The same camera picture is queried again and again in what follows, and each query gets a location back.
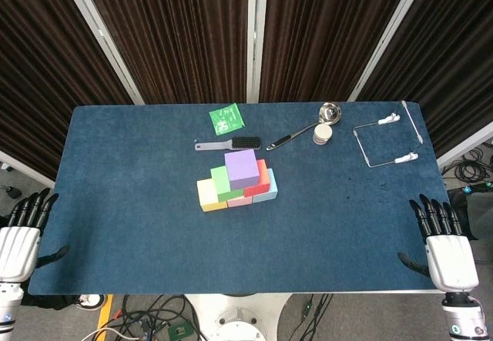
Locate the white partition post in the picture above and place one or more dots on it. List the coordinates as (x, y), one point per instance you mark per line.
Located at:
(256, 33)
(389, 37)
(104, 37)

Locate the white partition rail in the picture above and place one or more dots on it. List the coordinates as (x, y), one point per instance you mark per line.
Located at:
(466, 146)
(19, 164)

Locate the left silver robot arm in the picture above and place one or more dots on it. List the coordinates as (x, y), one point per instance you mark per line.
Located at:
(9, 310)

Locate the green foil sachet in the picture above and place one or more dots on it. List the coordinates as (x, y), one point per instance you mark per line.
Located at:
(227, 119)

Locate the thin white rod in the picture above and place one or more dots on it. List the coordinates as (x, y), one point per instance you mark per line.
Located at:
(413, 123)

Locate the black device box with lights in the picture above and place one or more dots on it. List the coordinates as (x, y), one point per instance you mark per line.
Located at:
(475, 210)

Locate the dark brown curtain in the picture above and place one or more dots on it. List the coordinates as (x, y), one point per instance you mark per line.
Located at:
(46, 67)
(454, 56)
(173, 33)
(327, 33)

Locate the green foam cube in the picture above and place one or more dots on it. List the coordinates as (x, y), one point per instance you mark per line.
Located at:
(219, 181)

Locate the light blue foam cube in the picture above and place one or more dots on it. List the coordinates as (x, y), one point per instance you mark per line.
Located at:
(269, 191)

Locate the black chair caster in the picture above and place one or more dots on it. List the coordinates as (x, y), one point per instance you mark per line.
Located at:
(14, 192)

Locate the purple foam cube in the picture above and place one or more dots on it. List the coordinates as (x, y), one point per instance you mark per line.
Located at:
(242, 168)

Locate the grey brush with black bristles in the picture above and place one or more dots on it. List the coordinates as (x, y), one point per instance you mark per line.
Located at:
(246, 143)

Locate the pink foam cube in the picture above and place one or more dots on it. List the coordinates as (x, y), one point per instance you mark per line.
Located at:
(239, 202)

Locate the black trouser leg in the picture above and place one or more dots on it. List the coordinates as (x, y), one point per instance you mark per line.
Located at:
(50, 301)

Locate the yellow floor tape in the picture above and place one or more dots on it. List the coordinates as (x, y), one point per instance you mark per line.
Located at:
(104, 314)

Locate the white plastic clip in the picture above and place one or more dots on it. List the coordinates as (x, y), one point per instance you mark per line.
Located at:
(406, 159)
(388, 119)

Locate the small white jar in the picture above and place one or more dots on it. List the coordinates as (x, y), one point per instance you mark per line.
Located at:
(322, 134)

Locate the yellow foam cube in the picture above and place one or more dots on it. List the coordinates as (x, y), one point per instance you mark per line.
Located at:
(206, 194)

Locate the red foam cube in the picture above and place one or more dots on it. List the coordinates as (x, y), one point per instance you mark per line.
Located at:
(263, 181)

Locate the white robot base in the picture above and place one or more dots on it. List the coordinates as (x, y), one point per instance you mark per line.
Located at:
(239, 318)

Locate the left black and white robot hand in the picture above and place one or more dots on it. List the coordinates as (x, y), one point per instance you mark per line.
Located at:
(17, 252)

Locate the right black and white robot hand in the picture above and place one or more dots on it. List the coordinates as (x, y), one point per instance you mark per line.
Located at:
(452, 260)

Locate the black and white sneaker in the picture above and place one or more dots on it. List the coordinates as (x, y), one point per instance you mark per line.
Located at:
(90, 301)

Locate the blue fabric table cover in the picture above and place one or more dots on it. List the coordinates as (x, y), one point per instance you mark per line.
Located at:
(154, 248)

